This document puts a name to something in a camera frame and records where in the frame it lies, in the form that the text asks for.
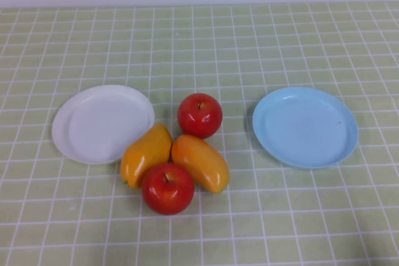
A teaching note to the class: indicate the yellow orange mango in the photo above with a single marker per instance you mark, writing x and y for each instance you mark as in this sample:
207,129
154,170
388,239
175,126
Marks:
201,161

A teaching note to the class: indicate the white round plate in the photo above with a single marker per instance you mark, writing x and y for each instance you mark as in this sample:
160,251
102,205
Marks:
93,122

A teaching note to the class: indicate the light blue round plate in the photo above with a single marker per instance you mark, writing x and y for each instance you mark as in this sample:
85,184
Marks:
305,129

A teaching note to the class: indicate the yellow mango with green stem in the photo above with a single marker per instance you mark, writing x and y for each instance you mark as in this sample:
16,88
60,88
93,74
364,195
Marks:
143,154

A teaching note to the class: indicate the red apple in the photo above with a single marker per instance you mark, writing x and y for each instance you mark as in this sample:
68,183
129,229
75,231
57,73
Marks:
168,192
199,119

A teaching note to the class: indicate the green checkered tablecloth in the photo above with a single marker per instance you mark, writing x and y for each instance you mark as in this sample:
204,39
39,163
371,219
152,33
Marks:
218,45

